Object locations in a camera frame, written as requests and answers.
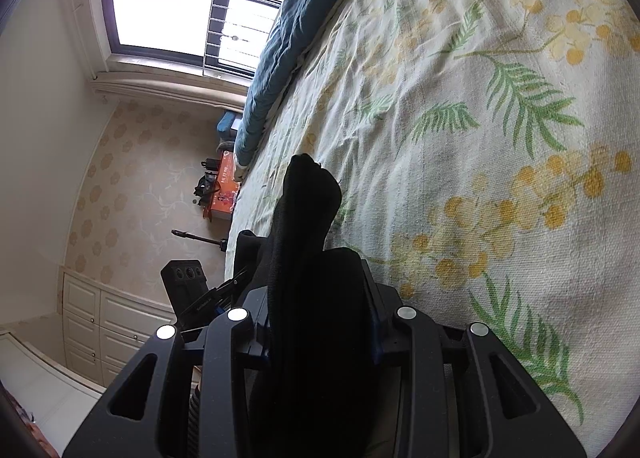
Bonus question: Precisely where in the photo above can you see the black studded pants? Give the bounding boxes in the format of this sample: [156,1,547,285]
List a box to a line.
[234,154,395,457]

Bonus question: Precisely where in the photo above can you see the black stick vacuum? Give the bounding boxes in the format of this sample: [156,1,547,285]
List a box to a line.
[170,230,228,252]

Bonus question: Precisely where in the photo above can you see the red cardboard box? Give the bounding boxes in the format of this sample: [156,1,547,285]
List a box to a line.
[207,151,240,220]

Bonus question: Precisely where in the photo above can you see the white cabinet with drawers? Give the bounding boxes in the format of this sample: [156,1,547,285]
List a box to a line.
[58,269,176,386]

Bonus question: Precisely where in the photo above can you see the black bag on box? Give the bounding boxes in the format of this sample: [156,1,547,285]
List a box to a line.
[194,158,221,207]

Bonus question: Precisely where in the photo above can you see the blue storage box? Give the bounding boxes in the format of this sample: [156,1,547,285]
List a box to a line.
[217,111,242,139]

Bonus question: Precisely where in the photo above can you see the window with railing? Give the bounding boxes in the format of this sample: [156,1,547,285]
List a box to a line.
[98,0,302,83]

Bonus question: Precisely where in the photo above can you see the floral bed quilt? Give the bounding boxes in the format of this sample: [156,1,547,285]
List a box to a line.
[231,0,639,456]

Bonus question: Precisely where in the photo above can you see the teal blanket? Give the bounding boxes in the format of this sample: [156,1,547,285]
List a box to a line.
[234,0,337,168]

